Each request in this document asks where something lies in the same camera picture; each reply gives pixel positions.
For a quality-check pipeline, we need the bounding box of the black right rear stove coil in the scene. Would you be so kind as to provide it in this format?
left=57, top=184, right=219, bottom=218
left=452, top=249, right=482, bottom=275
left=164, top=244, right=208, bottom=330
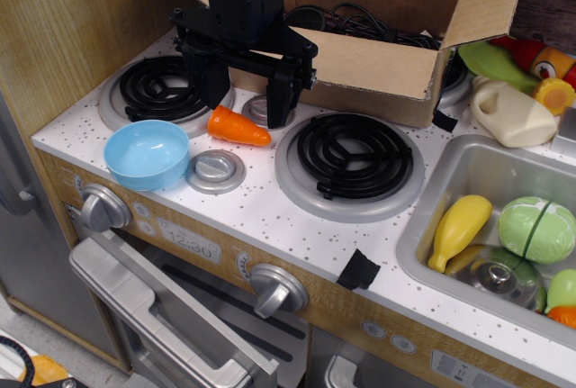
left=443, top=54, right=470, bottom=91

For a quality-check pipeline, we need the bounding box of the silver rear stove cap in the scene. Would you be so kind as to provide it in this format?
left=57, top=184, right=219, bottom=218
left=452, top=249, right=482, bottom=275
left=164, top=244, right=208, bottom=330
left=241, top=95, right=269, bottom=129

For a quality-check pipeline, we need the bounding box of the grey lower drawer handle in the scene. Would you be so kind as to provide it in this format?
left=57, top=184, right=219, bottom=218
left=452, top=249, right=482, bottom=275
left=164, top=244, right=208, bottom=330
left=323, top=355, right=357, bottom=388

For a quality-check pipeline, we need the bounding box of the yellow toy corn slice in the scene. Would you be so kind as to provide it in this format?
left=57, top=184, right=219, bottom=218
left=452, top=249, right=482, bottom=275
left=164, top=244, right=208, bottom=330
left=533, top=78, right=575, bottom=116

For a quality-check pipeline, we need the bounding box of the cream toy milk jug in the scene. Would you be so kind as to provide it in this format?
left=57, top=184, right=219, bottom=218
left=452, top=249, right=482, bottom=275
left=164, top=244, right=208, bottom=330
left=470, top=76, right=558, bottom=148

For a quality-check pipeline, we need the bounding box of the grey oven door handle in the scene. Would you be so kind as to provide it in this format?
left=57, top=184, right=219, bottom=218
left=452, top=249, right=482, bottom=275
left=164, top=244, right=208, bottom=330
left=69, top=239, right=279, bottom=387

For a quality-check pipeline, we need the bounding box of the silver oven knob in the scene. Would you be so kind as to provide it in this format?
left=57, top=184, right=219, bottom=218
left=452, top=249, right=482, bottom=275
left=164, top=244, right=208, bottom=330
left=81, top=184, right=132, bottom=233
left=250, top=263, right=309, bottom=319

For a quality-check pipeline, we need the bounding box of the brown cardboard box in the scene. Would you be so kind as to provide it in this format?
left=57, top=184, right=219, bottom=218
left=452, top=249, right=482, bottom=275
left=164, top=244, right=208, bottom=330
left=198, top=0, right=518, bottom=127

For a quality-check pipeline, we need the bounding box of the silver right oven knob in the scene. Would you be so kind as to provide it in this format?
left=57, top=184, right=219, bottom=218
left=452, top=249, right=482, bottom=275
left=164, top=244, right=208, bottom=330
left=250, top=263, right=309, bottom=319

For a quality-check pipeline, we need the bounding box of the red toy ketchup bottle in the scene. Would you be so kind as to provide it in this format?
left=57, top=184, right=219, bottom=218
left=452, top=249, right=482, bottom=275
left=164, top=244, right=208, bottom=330
left=489, top=36, right=575, bottom=86

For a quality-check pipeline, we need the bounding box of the black tape strip front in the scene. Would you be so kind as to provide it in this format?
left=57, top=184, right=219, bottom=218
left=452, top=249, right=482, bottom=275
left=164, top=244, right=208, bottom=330
left=337, top=249, right=381, bottom=290

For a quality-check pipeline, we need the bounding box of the light blue plastic bowl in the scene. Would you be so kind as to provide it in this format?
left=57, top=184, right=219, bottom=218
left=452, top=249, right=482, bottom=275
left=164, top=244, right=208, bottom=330
left=103, top=120, right=190, bottom=191

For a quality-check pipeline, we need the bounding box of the green toy cabbage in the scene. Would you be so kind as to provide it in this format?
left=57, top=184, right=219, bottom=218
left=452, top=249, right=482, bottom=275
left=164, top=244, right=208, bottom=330
left=498, top=196, right=575, bottom=265

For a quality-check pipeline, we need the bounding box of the black middle stove coil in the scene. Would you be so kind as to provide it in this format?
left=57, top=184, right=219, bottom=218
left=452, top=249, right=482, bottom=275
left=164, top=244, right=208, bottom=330
left=296, top=113, right=413, bottom=201

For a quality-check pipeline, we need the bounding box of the digital clock panel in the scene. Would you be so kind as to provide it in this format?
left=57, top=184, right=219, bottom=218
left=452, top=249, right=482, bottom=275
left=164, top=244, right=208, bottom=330
left=157, top=218, right=221, bottom=265

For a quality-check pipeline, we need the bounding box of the black cable bundle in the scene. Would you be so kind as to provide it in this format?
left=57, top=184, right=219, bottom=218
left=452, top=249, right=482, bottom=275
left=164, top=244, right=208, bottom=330
left=283, top=2, right=443, bottom=51

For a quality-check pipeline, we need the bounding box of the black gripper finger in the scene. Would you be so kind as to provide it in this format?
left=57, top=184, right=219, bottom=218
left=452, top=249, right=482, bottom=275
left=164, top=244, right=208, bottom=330
left=182, top=46, right=231, bottom=110
left=266, top=57, right=302, bottom=129

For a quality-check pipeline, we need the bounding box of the yellow object on floor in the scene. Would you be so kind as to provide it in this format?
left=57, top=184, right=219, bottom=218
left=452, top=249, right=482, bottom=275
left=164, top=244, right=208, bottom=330
left=31, top=355, right=68, bottom=387

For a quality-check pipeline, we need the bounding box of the silver round stove cap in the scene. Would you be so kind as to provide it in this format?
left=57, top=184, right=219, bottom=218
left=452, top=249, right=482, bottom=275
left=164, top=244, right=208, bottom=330
left=185, top=149, right=246, bottom=194

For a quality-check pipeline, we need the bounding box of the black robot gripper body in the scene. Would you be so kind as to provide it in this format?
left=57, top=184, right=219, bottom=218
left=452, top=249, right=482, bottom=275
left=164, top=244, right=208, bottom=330
left=170, top=0, right=318, bottom=90

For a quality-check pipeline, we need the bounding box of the grey toy fridge door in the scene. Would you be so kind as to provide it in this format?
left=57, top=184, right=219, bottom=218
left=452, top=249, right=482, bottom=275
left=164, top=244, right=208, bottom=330
left=1, top=104, right=121, bottom=363

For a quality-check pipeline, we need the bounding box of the black stove coil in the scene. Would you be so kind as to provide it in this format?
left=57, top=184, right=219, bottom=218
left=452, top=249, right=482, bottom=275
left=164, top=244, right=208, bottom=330
left=296, top=113, right=413, bottom=201
left=119, top=55, right=207, bottom=122
left=443, top=54, right=470, bottom=91

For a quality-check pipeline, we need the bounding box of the orange toy vegetable piece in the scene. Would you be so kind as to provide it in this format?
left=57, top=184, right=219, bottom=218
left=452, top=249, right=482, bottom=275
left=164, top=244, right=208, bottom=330
left=547, top=305, right=576, bottom=329

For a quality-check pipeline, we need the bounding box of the silver left oven knob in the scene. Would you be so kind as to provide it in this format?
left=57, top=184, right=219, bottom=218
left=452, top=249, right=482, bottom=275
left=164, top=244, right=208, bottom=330
left=81, top=184, right=132, bottom=233

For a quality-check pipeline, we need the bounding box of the black left stove coil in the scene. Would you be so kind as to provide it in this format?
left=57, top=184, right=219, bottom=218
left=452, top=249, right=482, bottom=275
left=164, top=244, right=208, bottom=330
left=119, top=55, right=207, bottom=122

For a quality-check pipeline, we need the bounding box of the orange toy carrot piece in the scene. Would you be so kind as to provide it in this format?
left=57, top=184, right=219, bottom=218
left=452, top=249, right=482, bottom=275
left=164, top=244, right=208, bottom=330
left=207, top=105, right=272, bottom=147

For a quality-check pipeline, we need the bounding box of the silver pot lid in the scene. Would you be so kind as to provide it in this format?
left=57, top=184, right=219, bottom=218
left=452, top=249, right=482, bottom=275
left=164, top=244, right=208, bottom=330
left=469, top=260, right=547, bottom=314

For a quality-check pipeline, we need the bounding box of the light green toy pear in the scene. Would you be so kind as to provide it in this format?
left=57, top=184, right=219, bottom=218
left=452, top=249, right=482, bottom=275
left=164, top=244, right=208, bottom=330
left=544, top=269, right=575, bottom=313

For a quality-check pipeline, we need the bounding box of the silver toy sink basin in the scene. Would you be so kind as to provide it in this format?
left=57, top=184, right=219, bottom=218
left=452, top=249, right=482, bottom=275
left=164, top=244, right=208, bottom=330
left=396, top=135, right=575, bottom=347

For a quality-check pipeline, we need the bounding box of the yellow toy squash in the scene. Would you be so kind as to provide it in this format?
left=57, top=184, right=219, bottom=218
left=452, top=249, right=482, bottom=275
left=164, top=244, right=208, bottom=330
left=427, top=194, right=492, bottom=273

